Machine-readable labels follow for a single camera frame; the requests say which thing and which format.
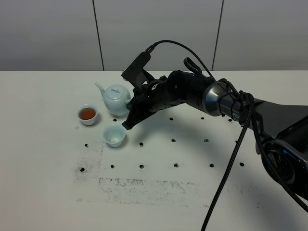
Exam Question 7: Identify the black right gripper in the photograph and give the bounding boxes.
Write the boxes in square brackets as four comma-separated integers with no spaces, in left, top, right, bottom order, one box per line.
[122,76,185,130]

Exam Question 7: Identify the light blue porcelain teapot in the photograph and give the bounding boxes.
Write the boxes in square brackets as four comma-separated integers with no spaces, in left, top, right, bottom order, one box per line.
[95,82,131,116]

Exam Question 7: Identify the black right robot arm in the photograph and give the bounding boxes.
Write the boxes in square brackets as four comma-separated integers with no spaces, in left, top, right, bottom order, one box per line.
[122,58,308,198]

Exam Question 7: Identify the near light blue teacup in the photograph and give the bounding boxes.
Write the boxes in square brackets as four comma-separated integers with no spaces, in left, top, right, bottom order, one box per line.
[103,125,126,148]

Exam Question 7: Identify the light blue teacup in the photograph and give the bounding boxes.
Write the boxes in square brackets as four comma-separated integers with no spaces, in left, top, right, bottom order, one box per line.
[103,125,126,148]
[77,103,98,126]

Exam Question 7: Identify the far light blue teacup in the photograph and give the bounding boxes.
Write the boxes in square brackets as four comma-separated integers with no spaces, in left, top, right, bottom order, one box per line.
[77,103,98,126]

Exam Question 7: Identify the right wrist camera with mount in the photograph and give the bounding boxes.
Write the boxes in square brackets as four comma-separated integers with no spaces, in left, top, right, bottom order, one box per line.
[121,51,155,92]

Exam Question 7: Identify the black braided right cable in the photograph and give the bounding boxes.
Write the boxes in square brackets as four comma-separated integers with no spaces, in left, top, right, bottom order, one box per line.
[145,39,308,231]

